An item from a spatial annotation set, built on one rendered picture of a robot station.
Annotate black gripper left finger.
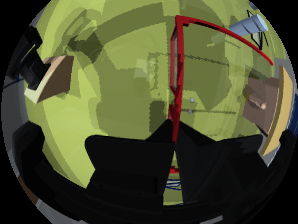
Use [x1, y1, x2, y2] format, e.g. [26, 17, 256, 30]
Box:
[84, 119, 176, 196]

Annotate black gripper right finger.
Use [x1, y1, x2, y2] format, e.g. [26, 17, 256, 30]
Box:
[174, 120, 263, 204]

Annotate black glasses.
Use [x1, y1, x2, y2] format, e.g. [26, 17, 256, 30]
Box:
[247, 11, 269, 49]

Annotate grey rectangular panel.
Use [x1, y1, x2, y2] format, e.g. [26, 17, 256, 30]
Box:
[258, 57, 295, 165]

